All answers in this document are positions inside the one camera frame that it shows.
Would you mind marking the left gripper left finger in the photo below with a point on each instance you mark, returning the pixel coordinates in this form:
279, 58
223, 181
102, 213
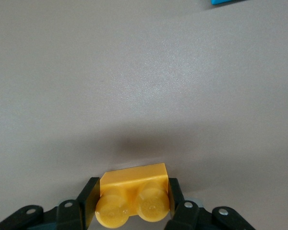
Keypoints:
88, 206

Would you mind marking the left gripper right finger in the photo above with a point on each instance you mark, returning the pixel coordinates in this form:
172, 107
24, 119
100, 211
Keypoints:
180, 210

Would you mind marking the yellow two-stud block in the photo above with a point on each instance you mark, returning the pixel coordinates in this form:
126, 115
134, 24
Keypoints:
132, 191

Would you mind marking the blue three-stud block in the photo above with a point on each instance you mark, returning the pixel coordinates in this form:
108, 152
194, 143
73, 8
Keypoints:
228, 2

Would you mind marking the brown table cover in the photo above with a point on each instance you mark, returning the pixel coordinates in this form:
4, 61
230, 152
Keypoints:
134, 72

